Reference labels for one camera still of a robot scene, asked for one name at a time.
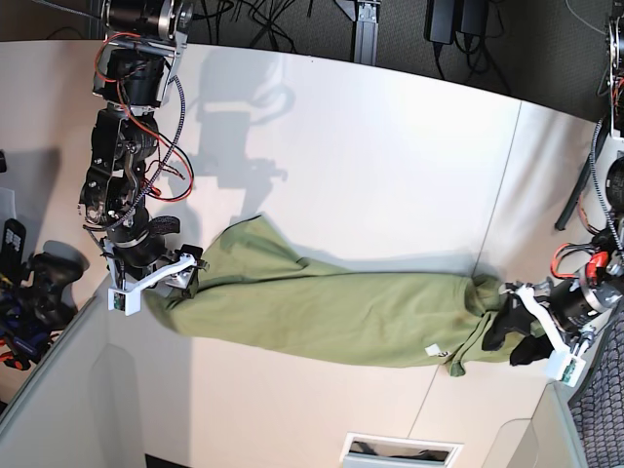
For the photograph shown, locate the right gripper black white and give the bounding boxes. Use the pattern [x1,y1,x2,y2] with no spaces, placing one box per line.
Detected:
[99,221,203,298]

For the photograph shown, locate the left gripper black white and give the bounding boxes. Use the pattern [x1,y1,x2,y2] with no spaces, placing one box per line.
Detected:
[482,272,619,366]

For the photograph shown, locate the green t-shirt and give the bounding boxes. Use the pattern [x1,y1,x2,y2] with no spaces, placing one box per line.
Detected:
[143,216,521,377]

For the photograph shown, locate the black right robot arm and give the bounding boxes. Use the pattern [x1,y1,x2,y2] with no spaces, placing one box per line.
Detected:
[79,1,202,310]

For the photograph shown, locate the black game controller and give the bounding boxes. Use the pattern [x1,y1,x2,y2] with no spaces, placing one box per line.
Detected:
[19,253,84,331]

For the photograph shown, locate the blue orange clamp tools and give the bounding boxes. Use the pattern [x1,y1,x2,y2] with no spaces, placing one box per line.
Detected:
[1,286,54,371]

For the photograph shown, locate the black remote control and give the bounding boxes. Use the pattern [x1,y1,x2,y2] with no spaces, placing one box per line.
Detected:
[1,218,26,267]

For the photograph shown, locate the white paper sheet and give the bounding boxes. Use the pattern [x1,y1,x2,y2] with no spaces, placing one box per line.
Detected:
[0,187,18,222]

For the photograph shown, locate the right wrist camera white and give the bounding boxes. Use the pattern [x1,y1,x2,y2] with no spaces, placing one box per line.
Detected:
[107,288,141,316]

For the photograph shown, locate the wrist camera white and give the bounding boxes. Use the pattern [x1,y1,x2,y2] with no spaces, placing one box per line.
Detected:
[107,288,141,316]
[544,351,586,388]

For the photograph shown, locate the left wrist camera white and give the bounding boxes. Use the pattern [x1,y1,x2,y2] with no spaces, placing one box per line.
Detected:
[544,351,586,388]

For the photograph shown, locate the aluminium frame post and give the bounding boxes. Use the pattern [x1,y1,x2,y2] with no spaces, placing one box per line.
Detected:
[354,1,380,66]

